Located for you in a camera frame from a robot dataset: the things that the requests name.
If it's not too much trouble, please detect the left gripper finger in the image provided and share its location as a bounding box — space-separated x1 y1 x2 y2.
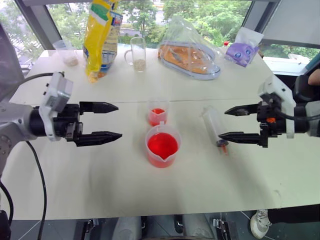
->
79 101 120 116
74 130 123 148

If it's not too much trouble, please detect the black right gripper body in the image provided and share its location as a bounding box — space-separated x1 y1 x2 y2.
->
256 93 286 149

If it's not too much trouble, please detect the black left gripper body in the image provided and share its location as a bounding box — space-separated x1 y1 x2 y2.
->
53 103 85 144

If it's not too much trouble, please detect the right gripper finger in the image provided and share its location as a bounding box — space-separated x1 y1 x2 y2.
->
223 103 260 117
217 131 263 146

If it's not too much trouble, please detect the clear plastic syringe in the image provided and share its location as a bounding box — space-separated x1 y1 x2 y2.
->
201 105 231 157

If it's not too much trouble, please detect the small cup red liquid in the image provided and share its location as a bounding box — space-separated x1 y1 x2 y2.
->
147 99 171 127

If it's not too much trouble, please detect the small clear cup with grains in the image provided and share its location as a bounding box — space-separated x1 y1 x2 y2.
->
53 39 80 68

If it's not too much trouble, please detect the large beaker red liquid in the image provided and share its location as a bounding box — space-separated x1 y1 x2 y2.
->
145 121 182 169

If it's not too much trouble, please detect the black padded object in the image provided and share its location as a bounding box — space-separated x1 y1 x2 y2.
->
294 74 319 102

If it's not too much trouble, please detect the purple cartoon pouch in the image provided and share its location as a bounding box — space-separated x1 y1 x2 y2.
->
223 26 265 68

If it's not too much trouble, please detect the clear mug with grains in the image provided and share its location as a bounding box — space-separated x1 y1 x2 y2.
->
124 36 147 74

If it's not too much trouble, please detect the yellow snack bag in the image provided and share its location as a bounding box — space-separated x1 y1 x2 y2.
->
82 0 124 84

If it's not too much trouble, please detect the clear oval tray orange food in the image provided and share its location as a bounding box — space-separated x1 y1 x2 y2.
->
157 44 222 82

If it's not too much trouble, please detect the teal object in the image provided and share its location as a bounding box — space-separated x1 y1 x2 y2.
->
305 52 320 76

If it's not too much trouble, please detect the grey mesh panel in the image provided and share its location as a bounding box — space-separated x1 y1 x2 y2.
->
0 21 26 104

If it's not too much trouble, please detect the white sneaker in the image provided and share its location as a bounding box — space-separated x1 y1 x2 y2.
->
250 209 273 239

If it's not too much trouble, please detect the metal table latch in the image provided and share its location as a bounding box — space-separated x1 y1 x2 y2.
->
85 218 100 234
212 217 227 230

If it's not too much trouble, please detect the black trouser leg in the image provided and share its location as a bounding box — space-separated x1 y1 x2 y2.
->
266 203 320 225

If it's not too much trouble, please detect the grey rounded robot leg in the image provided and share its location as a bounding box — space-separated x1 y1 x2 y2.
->
113 215 143 240

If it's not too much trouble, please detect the grey roller blind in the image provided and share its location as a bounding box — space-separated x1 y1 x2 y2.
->
259 0 320 50

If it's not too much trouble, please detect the clear plastic bag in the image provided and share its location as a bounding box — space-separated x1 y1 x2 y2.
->
157 14 224 76

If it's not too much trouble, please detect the grey window pillar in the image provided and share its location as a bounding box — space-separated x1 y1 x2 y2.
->
14 0 62 51

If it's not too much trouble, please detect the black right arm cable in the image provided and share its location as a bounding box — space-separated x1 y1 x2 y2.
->
273 105 297 121

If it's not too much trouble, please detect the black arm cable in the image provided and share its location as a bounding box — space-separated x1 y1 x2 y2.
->
273 105 297 121
25 140 48 240
0 180 15 227
6 72 55 100

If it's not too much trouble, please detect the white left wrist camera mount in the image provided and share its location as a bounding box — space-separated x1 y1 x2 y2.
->
39 71 74 142

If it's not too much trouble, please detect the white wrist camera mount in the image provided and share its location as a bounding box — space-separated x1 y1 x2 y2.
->
39 71 74 142
258 74 298 140

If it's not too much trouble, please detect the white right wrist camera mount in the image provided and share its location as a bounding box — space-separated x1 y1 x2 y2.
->
258 74 298 140

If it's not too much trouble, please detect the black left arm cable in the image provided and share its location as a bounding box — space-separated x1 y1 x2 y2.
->
0 180 15 227
6 72 55 100
25 140 48 240

